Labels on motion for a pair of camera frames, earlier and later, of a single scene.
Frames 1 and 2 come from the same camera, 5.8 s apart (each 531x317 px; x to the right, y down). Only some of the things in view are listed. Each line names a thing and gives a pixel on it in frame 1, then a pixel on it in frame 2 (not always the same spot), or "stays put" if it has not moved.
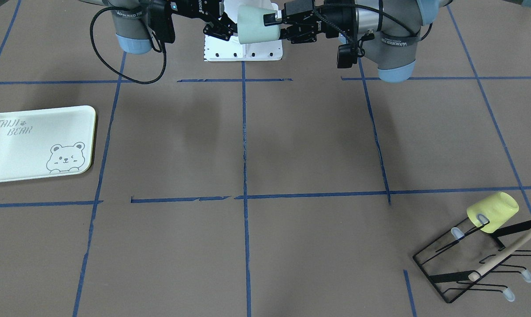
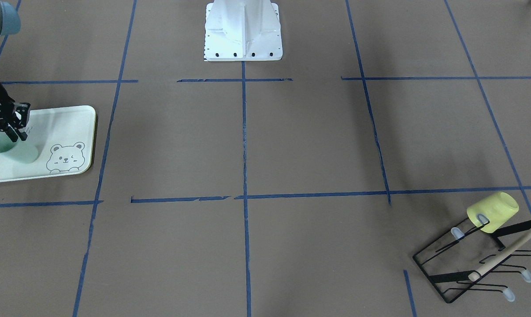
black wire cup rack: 460,261 stays put
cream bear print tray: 38,144 stays put
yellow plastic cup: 499,208 stays put
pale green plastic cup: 251,26 → 26,152
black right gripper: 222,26 → 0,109
